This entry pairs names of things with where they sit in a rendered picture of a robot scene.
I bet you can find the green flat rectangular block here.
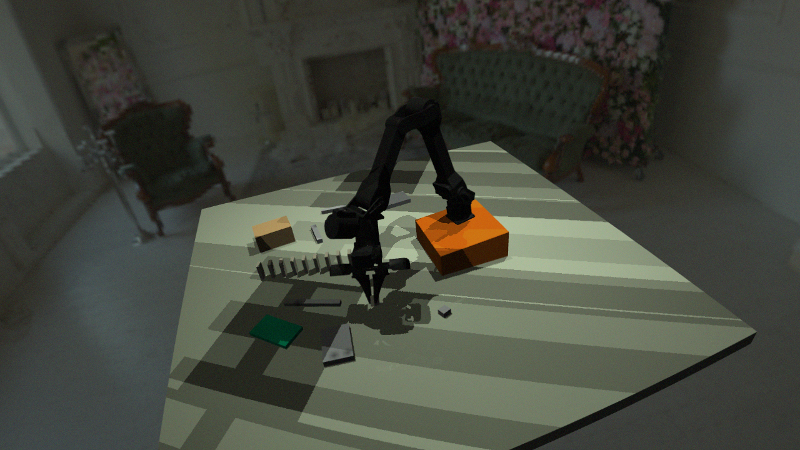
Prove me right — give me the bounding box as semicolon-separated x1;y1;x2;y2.
249;314;303;349

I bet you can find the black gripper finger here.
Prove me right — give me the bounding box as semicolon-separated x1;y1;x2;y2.
372;273;389;303
351;275;371;304

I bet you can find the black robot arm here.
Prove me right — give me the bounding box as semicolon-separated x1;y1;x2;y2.
324;97;475;269

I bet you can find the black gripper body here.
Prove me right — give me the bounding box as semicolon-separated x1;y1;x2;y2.
329;237;411;276

